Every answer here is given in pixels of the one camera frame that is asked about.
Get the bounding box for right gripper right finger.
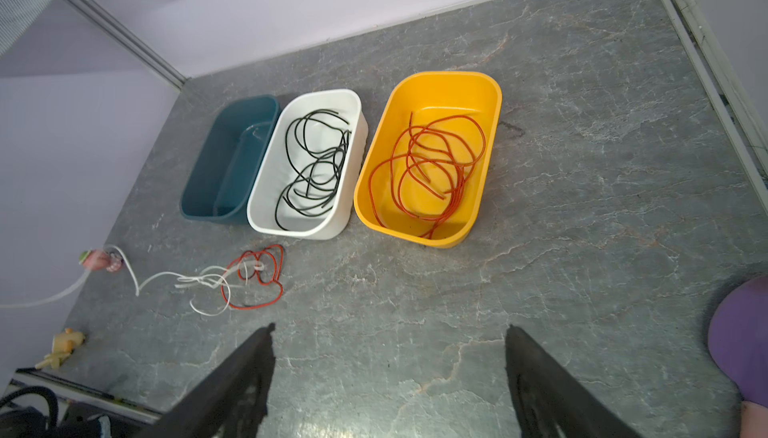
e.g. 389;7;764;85
505;325;639;437

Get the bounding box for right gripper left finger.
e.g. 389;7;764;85
138;323;276;437

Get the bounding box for red cables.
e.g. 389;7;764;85
220;243;286;311

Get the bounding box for thin white cable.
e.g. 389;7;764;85
0;244;265;318

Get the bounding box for red cable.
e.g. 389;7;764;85
367;111;488;240

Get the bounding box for black cable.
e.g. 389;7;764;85
274;108;353;232

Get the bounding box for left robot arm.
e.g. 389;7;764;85
1;386;113;438

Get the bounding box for small beige toy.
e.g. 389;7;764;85
34;328;85;370

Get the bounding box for pink toy figure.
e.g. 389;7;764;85
79;249;124;273

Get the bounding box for white plastic bin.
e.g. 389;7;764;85
247;90;368;240

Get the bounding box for yellow plastic bin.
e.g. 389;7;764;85
354;72;502;248

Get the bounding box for teal plastic bin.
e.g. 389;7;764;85
180;96;281;224

